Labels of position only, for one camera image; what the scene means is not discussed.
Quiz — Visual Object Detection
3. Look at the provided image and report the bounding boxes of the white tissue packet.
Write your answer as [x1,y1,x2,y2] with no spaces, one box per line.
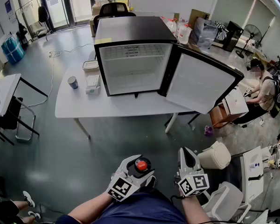
[85,74,102,95]

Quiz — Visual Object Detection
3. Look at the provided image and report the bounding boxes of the white desk black legs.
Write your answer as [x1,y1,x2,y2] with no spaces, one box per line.
[0,73,49,147]

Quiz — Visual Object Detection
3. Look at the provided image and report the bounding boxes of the metal frame chair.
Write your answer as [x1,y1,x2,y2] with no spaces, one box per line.
[14,97,37,142]

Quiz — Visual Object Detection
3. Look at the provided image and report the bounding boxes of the black cabinet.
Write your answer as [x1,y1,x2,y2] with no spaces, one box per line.
[222,20,245,53]

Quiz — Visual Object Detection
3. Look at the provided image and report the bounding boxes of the black hanging garment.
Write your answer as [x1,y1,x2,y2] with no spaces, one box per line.
[38,6,50,24]

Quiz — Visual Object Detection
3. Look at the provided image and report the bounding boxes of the white trash bin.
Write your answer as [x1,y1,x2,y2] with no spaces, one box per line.
[197,140,232,170]

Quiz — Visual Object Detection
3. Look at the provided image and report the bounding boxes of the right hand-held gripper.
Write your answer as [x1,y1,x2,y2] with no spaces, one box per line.
[175,147,210,197]

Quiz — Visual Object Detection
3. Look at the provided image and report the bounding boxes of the brown wooden stool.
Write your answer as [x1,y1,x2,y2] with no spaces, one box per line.
[209,102,239,129]

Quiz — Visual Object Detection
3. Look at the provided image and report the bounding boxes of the clear plastic bag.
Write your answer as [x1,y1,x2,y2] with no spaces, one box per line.
[195,17,219,50]

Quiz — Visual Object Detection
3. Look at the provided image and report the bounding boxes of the white plastic chair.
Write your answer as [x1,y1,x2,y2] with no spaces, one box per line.
[201,181,252,224]

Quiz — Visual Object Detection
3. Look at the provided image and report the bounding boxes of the white floor cable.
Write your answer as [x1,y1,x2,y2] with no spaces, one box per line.
[27,42,95,109]

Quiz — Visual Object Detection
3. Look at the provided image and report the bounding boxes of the person's blue clothing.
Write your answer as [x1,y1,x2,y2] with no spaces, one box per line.
[56,189,188,224]

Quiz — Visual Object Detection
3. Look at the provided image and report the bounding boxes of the black floor fan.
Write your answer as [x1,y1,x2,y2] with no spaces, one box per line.
[235,24,263,59]

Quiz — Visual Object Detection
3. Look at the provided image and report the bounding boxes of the white side cabinet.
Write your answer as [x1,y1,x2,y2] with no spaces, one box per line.
[239,146,265,204]

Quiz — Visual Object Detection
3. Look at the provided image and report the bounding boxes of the black mini fridge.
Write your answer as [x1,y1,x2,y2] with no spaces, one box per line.
[94,16,245,115]

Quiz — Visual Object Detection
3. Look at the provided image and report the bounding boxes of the white drawer box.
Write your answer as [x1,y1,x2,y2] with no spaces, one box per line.
[221,87,249,119]

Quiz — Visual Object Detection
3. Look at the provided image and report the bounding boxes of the black white striped cloth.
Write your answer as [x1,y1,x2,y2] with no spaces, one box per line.
[214,20,230,41]

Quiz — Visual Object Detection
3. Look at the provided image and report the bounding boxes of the clear water jug red cap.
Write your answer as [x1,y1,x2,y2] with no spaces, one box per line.
[177,21,192,45]
[166,18,177,36]

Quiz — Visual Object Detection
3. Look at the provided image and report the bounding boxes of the person's right forearm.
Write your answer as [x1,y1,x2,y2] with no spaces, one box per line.
[181,194,212,224]

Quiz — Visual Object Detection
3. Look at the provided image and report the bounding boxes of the brown cardboard sheet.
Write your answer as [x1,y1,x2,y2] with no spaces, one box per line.
[189,8,211,28]

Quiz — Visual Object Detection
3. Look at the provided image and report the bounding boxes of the blue paper cup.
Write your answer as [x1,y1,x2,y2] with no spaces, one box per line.
[67,76,79,90]

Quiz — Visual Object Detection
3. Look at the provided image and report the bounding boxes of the blue woven bag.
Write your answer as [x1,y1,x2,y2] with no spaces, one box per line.
[0,33,25,65]

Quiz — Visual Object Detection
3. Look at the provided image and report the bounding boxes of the black office chair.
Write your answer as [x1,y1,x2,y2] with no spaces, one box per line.
[93,2,137,32]

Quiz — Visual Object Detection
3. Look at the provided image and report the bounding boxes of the cardboard box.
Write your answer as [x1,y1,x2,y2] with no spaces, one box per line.
[89,3,104,37]

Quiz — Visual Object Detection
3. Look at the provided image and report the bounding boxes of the white lidded food container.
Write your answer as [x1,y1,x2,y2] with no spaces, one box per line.
[82,59,100,73]

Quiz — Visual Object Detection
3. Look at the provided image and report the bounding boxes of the person's left forearm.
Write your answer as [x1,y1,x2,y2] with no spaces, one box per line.
[67,191,115,224]

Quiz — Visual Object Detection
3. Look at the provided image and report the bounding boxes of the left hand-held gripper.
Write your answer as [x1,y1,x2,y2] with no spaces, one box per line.
[106,154,156,203]

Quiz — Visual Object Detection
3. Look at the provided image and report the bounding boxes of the white table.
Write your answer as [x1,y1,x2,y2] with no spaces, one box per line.
[55,50,202,140]

